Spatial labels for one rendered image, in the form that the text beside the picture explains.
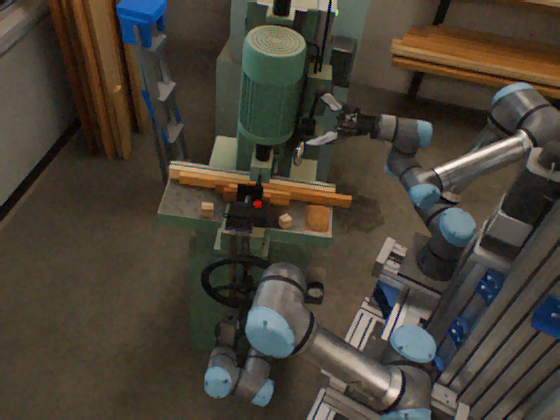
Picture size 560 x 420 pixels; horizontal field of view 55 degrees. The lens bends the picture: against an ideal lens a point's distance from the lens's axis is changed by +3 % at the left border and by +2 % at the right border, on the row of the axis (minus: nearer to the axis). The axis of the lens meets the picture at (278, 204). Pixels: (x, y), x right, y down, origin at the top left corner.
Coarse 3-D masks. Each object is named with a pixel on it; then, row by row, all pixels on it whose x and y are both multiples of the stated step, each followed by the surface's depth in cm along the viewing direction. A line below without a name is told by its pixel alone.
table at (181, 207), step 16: (176, 192) 187; (192, 192) 188; (208, 192) 189; (160, 208) 181; (176, 208) 182; (192, 208) 183; (224, 208) 185; (272, 208) 187; (288, 208) 188; (304, 208) 189; (160, 224) 184; (176, 224) 183; (192, 224) 182; (208, 224) 182; (272, 224) 182; (304, 224) 184; (288, 240) 184; (304, 240) 183; (320, 240) 182; (256, 256) 177
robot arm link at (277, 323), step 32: (288, 288) 122; (256, 320) 117; (288, 320) 118; (288, 352) 118; (320, 352) 123; (352, 352) 127; (352, 384) 128; (384, 384) 129; (416, 384) 132; (384, 416) 130; (416, 416) 127
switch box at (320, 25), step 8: (320, 0) 173; (328, 0) 174; (336, 0) 176; (320, 8) 170; (320, 16) 171; (320, 24) 172; (320, 32) 174; (328, 32) 174; (320, 40) 176; (328, 40) 176; (312, 48) 179; (320, 48) 178; (328, 48) 178
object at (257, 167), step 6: (252, 156) 180; (252, 162) 177; (258, 162) 178; (264, 162) 178; (270, 162) 178; (252, 168) 177; (258, 168) 177; (264, 168) 176; (270, 168) 177; (252, 174) 179; (258, 174) 179; (264, 174) 178; (270, 174) 178; (252, 180) 181; (264, 180) 180
